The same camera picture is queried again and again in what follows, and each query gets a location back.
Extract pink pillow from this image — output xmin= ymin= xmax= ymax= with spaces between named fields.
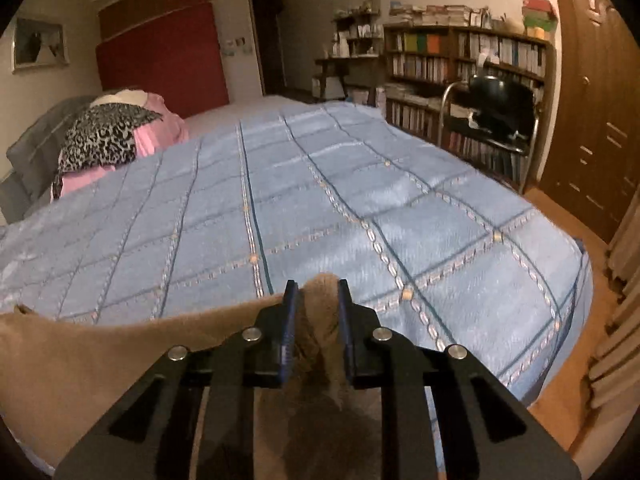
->
xmin=52 ymin=92 xmax=190 ymax=199

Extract black metal frame chair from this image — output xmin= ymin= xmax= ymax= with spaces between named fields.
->
xmin=437 ymin=75 xmax=541 ymax=196

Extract wooden wardrobe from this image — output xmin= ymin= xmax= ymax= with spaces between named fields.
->
xmin=537 ymin=0 xmax=640 ymax=244

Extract grey quilted cushion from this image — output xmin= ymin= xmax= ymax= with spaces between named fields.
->
xmin=0 ymin=96 xmax=97 ymax=227

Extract row of stacked books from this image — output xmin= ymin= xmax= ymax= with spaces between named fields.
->
xmin=388 ymin=2 xmax=494 ymax=29

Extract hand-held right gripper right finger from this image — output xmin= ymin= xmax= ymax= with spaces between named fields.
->
xmin=338 ymin=278 xmax=582 ymax=480

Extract wooden bookshelf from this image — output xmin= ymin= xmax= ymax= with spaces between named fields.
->
xmin=382 ymin=22 xmax=557 ymax=187

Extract framed wall picture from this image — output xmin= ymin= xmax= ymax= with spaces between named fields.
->
xmin=11 ymin=17 xmax=69 ymax=73

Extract wall switch panel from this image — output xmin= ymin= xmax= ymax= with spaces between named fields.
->
xmin=222 ymin=37 xmax=254 ymax=57

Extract brown fleece blanket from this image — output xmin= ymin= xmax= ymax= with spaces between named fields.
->
xmin=0 ymin=272 xmax=441 ymax=480

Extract stack of colourful boxes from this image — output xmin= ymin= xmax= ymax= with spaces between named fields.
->
xmin=521 ymin=0 xmax=559 ymax=41

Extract cream cloth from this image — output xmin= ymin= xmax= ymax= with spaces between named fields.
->
xmin=90 ymin=88 xmax=149 ymax=109

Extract blue checked blanket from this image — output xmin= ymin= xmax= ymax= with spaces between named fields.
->
xmin=0 ymin=101 xmax=594 ymax=402

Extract red headboard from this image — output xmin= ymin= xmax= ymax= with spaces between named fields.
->
xmin=96 ymin=2 xmax=230 ymax=120

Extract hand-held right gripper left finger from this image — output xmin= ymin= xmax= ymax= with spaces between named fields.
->
xmin=54 ymin=279 xmax=301 ymax=480

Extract leopard print cloth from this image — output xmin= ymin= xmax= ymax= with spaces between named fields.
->
xmin=57 ymin=103 xmax=164 ymax=182

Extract small wooden shelf desk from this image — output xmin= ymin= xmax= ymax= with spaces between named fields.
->
xmin=313 ymin=10 xmax=387 ymax=107

